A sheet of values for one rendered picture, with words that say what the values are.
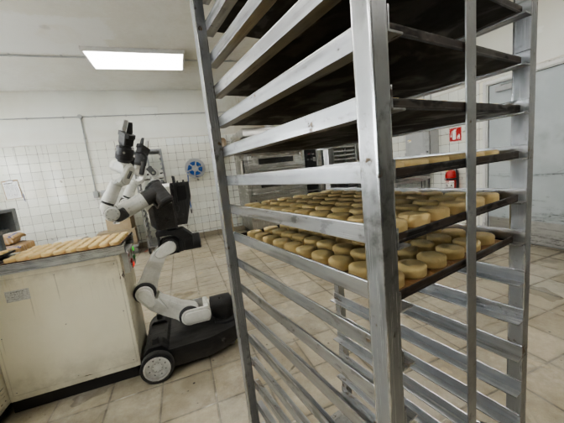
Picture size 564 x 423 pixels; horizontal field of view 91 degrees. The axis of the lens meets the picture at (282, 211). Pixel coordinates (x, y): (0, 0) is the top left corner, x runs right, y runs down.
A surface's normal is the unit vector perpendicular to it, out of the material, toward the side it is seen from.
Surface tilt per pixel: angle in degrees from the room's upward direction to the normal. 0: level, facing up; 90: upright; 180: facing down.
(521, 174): 90
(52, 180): 90
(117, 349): 90
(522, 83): 90
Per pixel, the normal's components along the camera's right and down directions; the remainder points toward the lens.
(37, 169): 0.34, 0.11
